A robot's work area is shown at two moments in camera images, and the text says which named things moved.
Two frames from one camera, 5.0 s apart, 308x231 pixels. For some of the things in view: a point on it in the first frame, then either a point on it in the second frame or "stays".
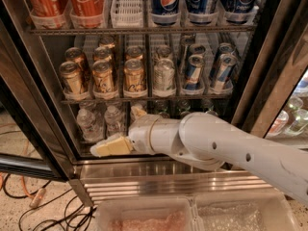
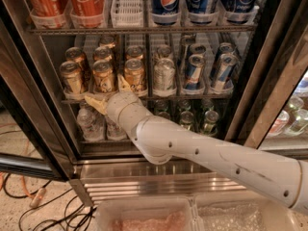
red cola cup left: x=46 y=0 stays
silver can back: x=164 y=52 stays
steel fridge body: x=78 y=63 stays
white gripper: x=140 y=133 to x=119 y=105
